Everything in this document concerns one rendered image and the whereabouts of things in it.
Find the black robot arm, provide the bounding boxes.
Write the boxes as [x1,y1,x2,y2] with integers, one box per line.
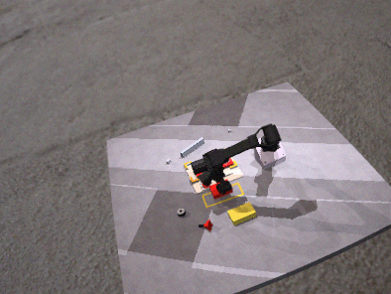
[191,124,282,187]

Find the yellow rectangular block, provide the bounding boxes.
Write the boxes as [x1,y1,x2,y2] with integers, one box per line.
[227,203,256,225]

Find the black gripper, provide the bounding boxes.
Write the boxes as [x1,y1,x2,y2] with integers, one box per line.
[210,166,232,194]

